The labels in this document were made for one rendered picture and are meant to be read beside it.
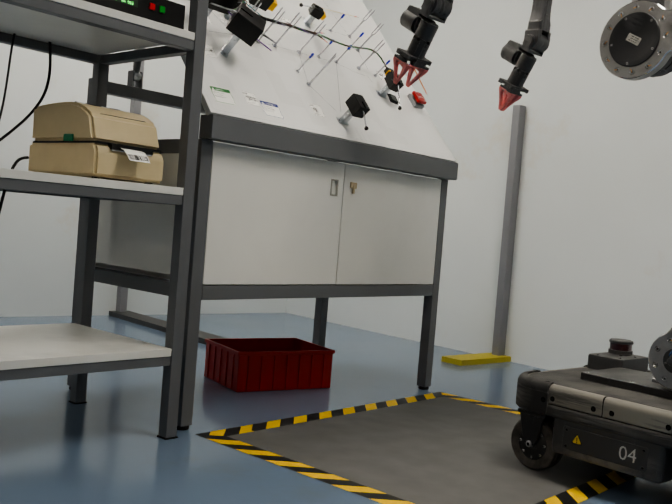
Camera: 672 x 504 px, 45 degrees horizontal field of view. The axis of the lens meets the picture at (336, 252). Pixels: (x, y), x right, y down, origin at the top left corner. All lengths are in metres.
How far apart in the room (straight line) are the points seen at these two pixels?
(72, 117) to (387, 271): 1.24
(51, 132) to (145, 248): 0.45
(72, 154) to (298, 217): 0.74
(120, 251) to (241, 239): 0.40
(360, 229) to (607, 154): 1.49
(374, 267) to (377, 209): 0.20
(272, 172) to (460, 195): 2.02
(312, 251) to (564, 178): 1.70
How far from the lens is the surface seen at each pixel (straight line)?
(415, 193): 2.94
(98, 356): 2.05
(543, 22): 2.87
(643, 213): 3.71
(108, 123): 2.09
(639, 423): 2.01
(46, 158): 2.21
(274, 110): 2.43
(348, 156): 2.59
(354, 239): 2.69
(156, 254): 2.37
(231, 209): 2.31
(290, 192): 2.46
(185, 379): 2.27
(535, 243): 3.99
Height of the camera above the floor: 0.59
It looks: 2 degrees down
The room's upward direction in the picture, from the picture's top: 5 degrees clockwise
